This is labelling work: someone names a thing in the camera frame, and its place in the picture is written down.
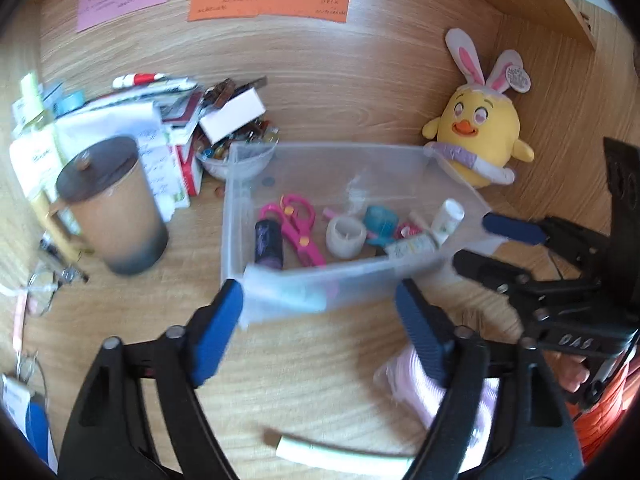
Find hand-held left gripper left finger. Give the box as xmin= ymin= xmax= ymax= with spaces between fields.
xmin=57 ymin=278 xmax=246 ymax=480

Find white medicine bottle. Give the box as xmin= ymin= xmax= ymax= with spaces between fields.
xmin=385 ymin=234 xmax=438 ymax=261

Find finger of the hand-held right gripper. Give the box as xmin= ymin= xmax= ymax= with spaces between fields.
xmin=452 ymin=249 xmax=551 ymax=322
xmin=481 ymin=212 xmax=608 ymax=267

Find small pale green bottle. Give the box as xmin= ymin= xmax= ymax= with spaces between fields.
xmin=19 ymin=72 xmax=48 ymax=126

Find pile of papers and booklets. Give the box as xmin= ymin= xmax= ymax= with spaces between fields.
xmin=55 ymin=77 xmax=206 ymax=221

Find orange cloth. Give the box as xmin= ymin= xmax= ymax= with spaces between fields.
xmin=570 ymin=360 xmax=636 ymax=466

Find cream lotion bottle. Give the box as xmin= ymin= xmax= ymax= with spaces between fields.
xmin=9 ymin=127 xmax=66 ymax=201

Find dark purple tube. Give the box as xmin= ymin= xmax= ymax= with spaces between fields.
xmin=254 ymin=217 xmax=285 ymax=270

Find yellow chick plush toy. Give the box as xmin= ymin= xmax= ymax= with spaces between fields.
xmin=421 ymin=27 xmax=536 ymax=190

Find clear plastic storage box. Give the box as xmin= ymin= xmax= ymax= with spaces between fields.
xmin=220 ymin=141 xmax=493 ymax=331

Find brown mug with lid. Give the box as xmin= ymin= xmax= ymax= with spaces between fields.
xmin=47 ymin=135 xmax=169 ymax=277

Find nail clipper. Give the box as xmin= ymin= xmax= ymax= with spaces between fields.
xmin=40 ymin=240 xmax=88 ymax=281

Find orange sticky note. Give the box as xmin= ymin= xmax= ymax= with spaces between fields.
xmin=187 ymin=0 xmax=352 ymax=25

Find blue tape roll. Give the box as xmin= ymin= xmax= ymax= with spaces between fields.
xmin=362 ymin=205 xmax=400 ymax=247

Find pale pink pen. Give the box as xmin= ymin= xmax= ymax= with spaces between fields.
xmin=12 ymin=290 xmax=31 ymax=356

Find pale cream tube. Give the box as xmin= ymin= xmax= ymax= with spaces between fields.
xmin=431 ymin=199 xmax=466 ymax=246

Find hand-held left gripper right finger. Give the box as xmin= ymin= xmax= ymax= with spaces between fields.
xmin=395 ymin=278 xmax=586 ymax=480

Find pink scissors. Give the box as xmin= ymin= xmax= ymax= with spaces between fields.
xmin=257 ymin=194 xmax=328 ymax=267

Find white cardboard box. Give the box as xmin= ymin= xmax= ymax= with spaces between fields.
xmin=198 ymin=87 xmax=266 ymax=145

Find eyeglasses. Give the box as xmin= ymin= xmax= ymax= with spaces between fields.
xmin=25 ymin=265 xmax=88 ymax=318

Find glass bowl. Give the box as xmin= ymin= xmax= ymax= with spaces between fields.
xmin=195 ymin=140 xmax=278 ymax=181

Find long white tube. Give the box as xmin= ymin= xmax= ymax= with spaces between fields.
xmin=275 ymin=432 xmax=417 ymax=476

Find red white marker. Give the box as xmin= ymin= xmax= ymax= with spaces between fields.
xmin=112 ymin=72 xmax=171 ymax=90

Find white tape roll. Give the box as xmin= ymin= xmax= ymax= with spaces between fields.
xmin=325 ymin=214 xmax=367 ymax=260

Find red white carton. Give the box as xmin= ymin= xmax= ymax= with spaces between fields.
xmin=172 ymin=142 xmax=203 ymax=197

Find blue white card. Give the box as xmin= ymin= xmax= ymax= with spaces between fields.
xmin=0 ymin=372 xmax=58 ymax=471

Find person's right hand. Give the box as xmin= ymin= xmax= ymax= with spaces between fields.
xmin=542 ymin=350 xmax=591 ymax=393

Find pink rope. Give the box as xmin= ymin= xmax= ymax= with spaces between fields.
xmin=372 ymin=345 xmax=501 ymax=476

